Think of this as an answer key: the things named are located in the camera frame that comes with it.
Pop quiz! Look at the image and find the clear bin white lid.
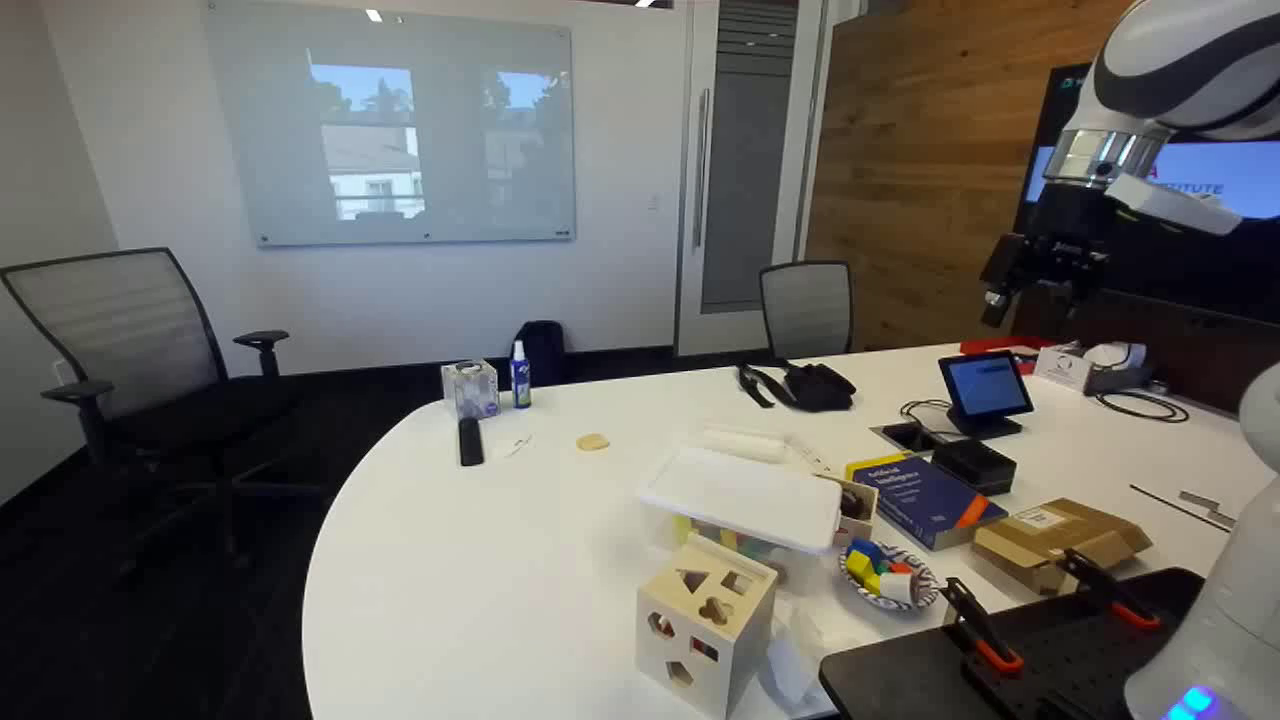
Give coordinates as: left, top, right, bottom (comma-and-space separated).
631, 444, 849, 590

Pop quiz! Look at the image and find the small black box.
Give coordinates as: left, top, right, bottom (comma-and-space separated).
927, 438, 1020, 500

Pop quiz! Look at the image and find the red flat object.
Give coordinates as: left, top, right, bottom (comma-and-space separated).
957, 334, 1049, 360

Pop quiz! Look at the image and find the white plate blue striped rim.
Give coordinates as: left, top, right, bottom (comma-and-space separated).
838, 535, 943, 618

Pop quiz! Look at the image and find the black mounting board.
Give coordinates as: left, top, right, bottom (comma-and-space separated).
817, 564, 1208, 720

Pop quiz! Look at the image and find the blue hardcover book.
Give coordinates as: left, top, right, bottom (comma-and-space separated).
843, 451, 1011, 554

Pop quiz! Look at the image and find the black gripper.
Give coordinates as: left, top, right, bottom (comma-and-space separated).
982, 182, 1111, 334

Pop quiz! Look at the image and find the black mesh office chair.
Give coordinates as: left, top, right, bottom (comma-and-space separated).
0, 244, 319, 580

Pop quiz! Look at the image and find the black flat phone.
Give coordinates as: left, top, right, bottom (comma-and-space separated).
872, 416, 943, 454

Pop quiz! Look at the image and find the frosted glass door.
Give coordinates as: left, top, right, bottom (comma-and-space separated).
672, 0, 838, 360

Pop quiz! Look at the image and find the black cable loop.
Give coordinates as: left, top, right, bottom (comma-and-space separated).
1091, 382, 1192, 426

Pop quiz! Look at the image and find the wall mounted TV screen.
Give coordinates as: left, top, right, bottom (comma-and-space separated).
1011, 55, 1280, 331

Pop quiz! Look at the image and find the white round device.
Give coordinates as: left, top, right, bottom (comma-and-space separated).
1078, 339, 1153, 401

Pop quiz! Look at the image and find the black orange clamp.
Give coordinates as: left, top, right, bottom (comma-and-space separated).
1056, 543, 1167, 637
936, 571, 1029, 679

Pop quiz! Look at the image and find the black remote control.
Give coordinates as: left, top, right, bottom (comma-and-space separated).
456, 411, 487, 470

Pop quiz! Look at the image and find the brown cardboard box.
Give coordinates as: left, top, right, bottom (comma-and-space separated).
967, 497, 1155, 597

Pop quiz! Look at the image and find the wooden shape sorter cube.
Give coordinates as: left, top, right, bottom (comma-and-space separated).
631, 532, 783, 696

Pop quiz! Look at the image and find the clear plastic container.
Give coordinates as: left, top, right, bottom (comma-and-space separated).
438, 357, 503, 423

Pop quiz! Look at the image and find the grey mesh office chair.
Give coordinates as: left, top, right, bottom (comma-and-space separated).
757, 257, 855, 363

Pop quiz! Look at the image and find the black backpack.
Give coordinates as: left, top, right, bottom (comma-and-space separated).
513, 316, 572, 392

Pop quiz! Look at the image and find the glass wall whiteboard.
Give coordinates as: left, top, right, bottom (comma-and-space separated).
202, 0, 581, 251

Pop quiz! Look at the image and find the black tablet on stand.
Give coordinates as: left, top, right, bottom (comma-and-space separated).
936, 347, 1042, 444

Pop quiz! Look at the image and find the white cylindrical container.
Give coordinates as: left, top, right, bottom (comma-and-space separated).
881, 564, 936, 613

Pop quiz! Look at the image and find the blue spray bottle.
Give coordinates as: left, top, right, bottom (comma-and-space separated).
510, 334, 535, 411

